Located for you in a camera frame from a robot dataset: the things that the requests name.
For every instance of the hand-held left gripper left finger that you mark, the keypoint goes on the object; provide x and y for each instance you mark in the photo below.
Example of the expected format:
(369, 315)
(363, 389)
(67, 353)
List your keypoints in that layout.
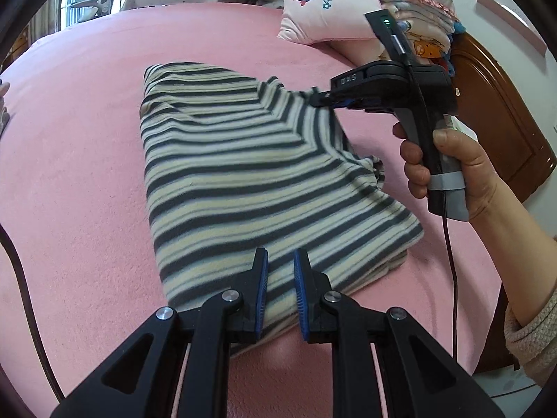
(261, 287)

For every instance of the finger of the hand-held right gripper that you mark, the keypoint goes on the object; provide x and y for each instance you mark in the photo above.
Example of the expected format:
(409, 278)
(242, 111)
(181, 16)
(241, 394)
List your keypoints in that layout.
(322, 98)

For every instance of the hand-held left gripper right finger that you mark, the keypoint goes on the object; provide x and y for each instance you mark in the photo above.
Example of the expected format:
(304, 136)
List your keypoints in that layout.
(301, 291)

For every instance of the striped long-sleeve shirt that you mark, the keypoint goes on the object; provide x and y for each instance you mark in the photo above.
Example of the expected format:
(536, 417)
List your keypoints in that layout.
(239, 161)

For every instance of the person's right forearm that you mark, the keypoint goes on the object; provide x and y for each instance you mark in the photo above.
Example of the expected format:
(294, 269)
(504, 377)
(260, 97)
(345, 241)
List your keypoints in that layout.
(513, 261)

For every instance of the person's right hand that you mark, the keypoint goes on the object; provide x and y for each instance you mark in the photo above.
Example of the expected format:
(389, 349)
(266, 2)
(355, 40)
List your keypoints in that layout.
(474, 170)

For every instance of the folded cartoon quilt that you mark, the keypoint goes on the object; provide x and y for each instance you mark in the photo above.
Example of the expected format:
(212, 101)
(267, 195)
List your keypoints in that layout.
(426, 39)

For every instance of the white cartoon print pillow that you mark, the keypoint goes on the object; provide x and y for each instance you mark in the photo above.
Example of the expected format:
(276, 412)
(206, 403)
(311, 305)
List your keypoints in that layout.
(330, 8)

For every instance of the wooden headboard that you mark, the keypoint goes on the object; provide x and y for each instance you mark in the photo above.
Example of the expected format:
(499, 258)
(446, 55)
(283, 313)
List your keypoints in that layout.
(496, 109)

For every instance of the pink bed sheet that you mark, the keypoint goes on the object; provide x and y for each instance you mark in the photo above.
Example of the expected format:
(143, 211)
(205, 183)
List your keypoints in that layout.
(87, 161)

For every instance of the beige folded knit sweater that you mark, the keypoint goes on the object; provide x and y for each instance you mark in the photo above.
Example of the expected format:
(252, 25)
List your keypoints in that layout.
(3, 113)

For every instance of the long pink wall shelf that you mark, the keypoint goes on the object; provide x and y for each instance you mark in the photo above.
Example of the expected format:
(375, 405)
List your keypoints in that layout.
(509, 17)

